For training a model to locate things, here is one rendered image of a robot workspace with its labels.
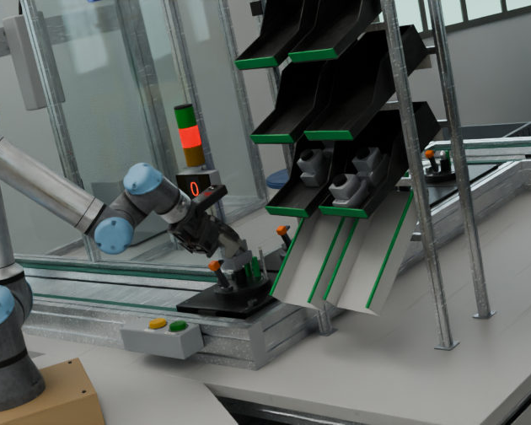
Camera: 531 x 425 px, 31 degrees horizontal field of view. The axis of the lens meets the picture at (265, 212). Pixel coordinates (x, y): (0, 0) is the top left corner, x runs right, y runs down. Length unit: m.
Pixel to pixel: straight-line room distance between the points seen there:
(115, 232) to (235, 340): 0.39
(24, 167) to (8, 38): 1.25
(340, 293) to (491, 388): 0.38
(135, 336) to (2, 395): 0.37
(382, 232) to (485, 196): 0.95
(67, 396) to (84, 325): 0.53
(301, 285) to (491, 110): 4.59
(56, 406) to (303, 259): 0.62
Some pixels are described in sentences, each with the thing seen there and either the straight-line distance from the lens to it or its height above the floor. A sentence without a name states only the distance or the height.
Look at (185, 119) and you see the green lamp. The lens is 2.41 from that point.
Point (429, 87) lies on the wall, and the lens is 6.31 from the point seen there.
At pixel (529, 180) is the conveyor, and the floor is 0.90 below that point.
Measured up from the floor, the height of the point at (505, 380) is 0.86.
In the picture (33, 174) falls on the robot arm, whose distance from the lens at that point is 1.95.
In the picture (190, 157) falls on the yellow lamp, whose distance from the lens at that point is 2.42.
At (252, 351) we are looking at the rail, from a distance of 2.10.
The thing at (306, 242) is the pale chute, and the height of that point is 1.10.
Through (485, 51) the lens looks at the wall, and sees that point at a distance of 6.52.
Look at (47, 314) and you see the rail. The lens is 2.66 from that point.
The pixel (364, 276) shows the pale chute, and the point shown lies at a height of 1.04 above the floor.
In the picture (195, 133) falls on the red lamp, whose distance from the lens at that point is 2.42.
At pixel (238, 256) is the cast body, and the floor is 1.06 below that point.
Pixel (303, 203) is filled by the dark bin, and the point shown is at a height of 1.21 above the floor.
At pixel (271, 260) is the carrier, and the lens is 2.49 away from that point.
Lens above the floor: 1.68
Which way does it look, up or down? 14 degrees down
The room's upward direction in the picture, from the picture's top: 12 degrees counter-clockwise
